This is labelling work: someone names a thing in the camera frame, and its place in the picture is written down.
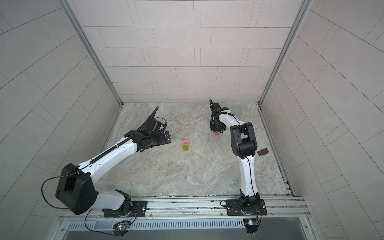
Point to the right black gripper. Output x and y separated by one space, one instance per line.
214 129

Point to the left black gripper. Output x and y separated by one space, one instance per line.
164 140

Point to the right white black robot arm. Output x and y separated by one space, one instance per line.
244 146

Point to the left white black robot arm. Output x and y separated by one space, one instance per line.
76 187

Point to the dark brown wood block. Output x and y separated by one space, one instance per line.
262 152

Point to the left green circuit board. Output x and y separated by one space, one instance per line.
121 228

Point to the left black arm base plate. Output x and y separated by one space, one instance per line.
138 208

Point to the aluminium mounting rail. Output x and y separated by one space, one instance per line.
211 207

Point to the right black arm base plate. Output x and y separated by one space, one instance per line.
234 208

